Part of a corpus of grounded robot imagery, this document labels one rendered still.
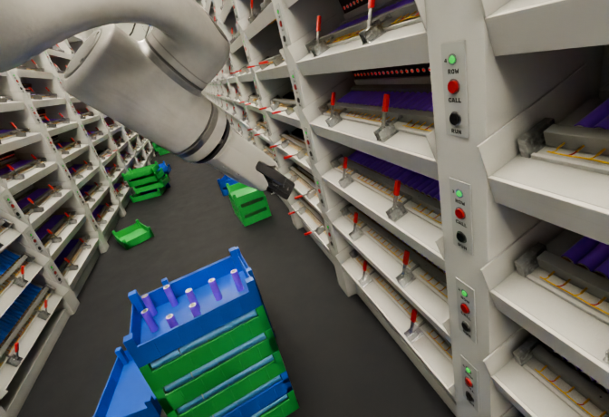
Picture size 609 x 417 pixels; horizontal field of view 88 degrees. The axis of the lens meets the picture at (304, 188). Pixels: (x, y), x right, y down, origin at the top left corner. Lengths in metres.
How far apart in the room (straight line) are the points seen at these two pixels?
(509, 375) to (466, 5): 0.58
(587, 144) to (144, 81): 0.48
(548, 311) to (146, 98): 0.56
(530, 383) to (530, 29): 0.54
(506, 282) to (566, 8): 0.37
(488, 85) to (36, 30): 0.43
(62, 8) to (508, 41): 0.41
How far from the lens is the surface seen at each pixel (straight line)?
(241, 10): 1.76
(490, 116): 0.46
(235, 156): 0.43
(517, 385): 0.72
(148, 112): 0.38
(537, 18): 0.41
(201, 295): 0.98
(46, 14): 0.30
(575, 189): 0.44
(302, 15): 1.08
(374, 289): 1.15
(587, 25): 0.39
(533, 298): 0.57
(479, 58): 0.45
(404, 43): 0.56
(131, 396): 1.46
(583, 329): 0.55
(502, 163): 0.49
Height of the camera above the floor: 0.94
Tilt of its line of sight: 22 degrees down
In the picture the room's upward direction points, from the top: 14 degrees counter-clockwise
